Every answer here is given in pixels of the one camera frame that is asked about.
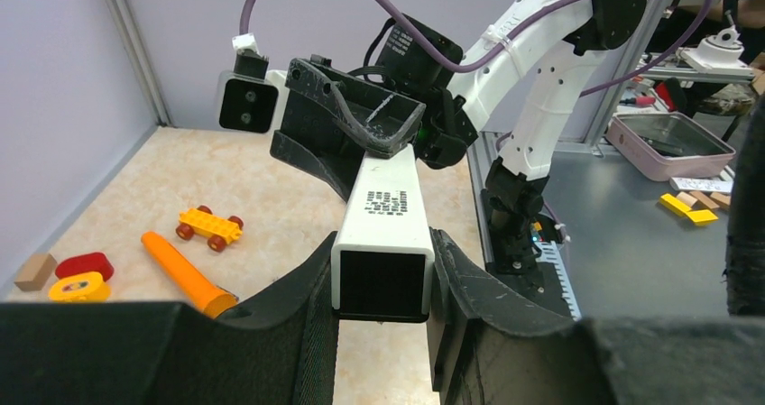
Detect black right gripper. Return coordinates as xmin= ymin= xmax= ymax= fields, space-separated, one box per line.
xmin=270 ymin=17 xmax=477 ymax=202

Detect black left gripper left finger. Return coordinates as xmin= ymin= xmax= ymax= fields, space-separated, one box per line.
xmin=1 ymin=235 xmax=338 ymax=404

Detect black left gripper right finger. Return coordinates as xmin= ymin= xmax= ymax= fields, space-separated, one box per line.
xmin=427 ymin=229 xmax=764 ymax=404

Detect white remote control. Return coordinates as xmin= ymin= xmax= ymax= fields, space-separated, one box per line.
xmin=331 ymin=145 xmax=435 ymax=323

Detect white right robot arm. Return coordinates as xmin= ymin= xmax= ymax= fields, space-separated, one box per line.
xmin=285 ymin=0 xmax=646 ymax=270

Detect orange toy microphone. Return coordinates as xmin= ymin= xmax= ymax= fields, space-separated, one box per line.
xmin=141 ymin=231 xmax=238 ymax=318

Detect yellow toy car red wheels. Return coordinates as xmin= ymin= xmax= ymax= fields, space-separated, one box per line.
xmin=175 ymin=205 xmax=244 ymax=253

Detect yellow round toy block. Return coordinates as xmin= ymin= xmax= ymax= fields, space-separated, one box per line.
xmin=48 ymin=272 xmax=111 ymax=303

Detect red round toy block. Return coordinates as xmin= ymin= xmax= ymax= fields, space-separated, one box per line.
xmin=54 ymin=252 xmax=115 ymax=281

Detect yellow blocks on side table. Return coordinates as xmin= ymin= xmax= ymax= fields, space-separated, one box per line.
xmin=658 ymin=193 xmax=718 ymax=227

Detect small wooden block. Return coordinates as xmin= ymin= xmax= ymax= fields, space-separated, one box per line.
xmin=14 ymin=253 xmax=58 ymax=292

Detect pink metal tray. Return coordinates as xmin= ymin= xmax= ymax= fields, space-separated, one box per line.
xmin=605 ymin=112 xmax=735 ymax=182

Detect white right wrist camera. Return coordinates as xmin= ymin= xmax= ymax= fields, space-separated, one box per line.
xmin=216 ymin=32 xmax=289 ymax=133

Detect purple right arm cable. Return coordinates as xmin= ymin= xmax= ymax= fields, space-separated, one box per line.
xmin=238 ymin=0 xmax=715 ymax=102

